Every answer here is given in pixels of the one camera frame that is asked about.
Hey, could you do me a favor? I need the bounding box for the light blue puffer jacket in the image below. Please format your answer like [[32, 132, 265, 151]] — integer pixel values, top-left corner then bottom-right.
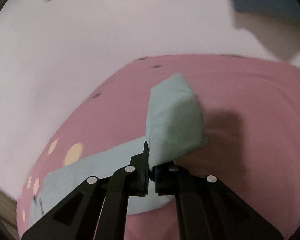
[[29, 73, 203, 226]]

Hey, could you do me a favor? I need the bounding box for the pink polka dot bedsheet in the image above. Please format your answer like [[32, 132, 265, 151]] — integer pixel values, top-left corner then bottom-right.
[[17, 55, 300, 239]]

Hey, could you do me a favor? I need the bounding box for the blue and beige wall object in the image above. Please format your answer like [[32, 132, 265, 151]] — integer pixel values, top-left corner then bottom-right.
[[231, 0, 300, 61]]

